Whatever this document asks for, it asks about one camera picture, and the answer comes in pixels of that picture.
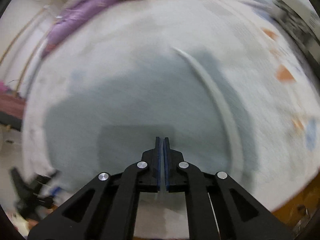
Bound wooden barre rail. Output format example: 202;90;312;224
16;34;52;93
0;6;47;64

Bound folded white clothes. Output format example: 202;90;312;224
271;0;320;63

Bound purple floral quilt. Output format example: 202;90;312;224
41;0;250;58

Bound pink towel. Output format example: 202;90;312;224
0;80;15;95

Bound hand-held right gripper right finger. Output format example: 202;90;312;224
163;137;295;240

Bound patterned bed sheet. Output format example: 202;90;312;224
21;0;320;239

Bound grey zip hoodie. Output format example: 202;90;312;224
44;45;259;200

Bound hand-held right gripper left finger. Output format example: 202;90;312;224
27;137;161;240

